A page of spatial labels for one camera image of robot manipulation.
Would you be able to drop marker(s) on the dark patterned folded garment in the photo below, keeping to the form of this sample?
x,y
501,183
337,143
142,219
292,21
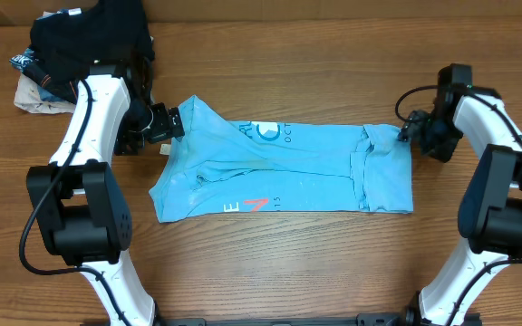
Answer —
x,y
48,89

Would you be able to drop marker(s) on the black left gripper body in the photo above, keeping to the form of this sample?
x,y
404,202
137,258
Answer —
x,y
161,127

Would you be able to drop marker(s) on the black folded shirt on pile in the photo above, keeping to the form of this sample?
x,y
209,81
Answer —
x,y
67,44

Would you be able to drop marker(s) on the light blue printed t-shirt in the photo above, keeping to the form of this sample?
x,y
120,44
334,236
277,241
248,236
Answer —
x,y
222,166

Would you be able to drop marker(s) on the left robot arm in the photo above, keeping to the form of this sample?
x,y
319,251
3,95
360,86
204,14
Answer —
x,y
78,206

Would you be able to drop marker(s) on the beige folded garment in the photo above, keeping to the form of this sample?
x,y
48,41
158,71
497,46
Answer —
x,y
28,97

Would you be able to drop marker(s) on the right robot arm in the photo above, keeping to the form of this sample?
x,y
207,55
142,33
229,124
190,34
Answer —
x,y
490,212

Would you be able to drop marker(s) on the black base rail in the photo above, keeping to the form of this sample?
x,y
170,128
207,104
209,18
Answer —
x,y
362,319

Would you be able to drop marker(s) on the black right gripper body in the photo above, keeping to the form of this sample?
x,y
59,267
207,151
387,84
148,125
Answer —
x,y
436,136

